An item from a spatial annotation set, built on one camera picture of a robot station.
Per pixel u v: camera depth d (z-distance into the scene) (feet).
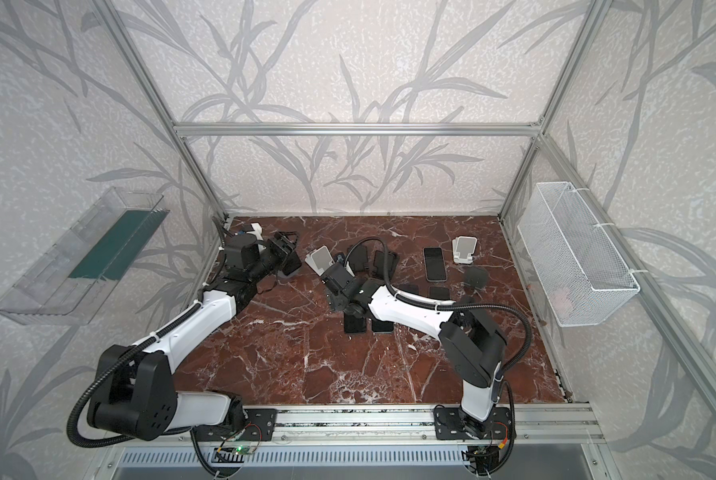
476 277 3.36
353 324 3.00
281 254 2.47
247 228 2.53
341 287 2.14
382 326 2.99
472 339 1.51
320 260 3.27
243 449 2.32
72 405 2.11
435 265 3.45
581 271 2.01
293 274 3.31
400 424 2.47
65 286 2.10
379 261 3.24
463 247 3.42
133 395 1.35
